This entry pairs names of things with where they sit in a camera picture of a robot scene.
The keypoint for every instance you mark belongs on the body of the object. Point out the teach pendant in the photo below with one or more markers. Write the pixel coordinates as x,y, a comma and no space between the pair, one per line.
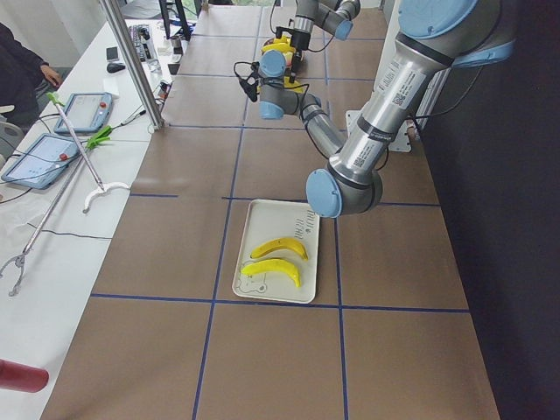
42,163
87,112

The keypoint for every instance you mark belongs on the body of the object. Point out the metal cup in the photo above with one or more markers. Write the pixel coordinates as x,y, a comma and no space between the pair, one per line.
176,44

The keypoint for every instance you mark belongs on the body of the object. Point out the black computer mouse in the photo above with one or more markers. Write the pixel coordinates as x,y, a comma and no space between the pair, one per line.
113,67

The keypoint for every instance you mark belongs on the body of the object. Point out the green clip tool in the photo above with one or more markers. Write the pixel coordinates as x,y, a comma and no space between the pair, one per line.
101,136

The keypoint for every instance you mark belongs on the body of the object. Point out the teach pendant near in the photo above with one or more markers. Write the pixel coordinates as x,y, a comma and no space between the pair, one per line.
42,163

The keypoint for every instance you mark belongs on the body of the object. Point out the white bear tray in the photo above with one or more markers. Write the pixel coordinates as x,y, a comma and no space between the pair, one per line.
278,256

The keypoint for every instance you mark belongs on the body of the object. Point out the person at desk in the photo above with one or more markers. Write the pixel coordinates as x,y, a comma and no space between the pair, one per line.
22,72

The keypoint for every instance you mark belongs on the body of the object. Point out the yellow banana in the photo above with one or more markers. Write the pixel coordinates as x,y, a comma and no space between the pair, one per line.
283,243
290,269
280,47

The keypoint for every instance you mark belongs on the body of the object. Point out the long reacher grabber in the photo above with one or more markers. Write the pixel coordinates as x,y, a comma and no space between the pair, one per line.
102,188

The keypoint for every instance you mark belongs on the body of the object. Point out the red cylinder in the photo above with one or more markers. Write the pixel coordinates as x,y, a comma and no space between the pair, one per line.
24,378

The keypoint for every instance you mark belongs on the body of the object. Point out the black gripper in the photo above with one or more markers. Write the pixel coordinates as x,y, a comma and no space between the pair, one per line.
300,40

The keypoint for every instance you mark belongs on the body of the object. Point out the keyboard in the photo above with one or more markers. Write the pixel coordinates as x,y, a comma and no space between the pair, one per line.
140,35

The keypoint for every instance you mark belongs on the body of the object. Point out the teach pendant far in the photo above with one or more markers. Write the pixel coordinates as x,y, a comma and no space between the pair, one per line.
87,112

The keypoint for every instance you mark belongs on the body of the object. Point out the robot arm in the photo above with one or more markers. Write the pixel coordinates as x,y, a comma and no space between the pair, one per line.
333,17
433,36

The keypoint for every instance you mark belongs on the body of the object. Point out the aluminium frame post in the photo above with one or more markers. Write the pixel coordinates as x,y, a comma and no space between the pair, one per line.
120,30

